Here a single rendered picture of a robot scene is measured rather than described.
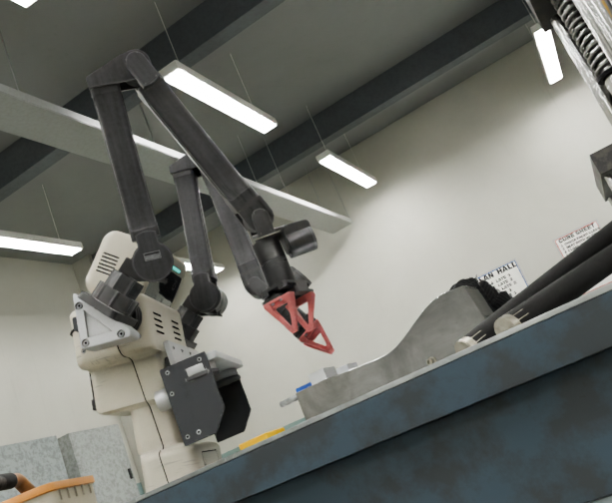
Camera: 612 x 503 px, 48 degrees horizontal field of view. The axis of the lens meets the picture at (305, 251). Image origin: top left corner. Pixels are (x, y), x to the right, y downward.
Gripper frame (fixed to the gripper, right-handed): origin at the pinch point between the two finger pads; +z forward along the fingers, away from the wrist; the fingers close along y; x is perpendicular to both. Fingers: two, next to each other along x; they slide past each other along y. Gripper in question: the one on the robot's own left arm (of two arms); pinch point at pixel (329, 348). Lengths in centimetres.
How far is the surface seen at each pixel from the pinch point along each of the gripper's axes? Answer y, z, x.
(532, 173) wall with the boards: 629, -37, -336
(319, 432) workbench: -113, 19, 9
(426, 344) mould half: -52, 19, -10
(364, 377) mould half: -47.0, 14.4, 1.1
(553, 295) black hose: -94, 27, -18
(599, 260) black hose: -88, 29, -26
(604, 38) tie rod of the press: -60, 9, -69
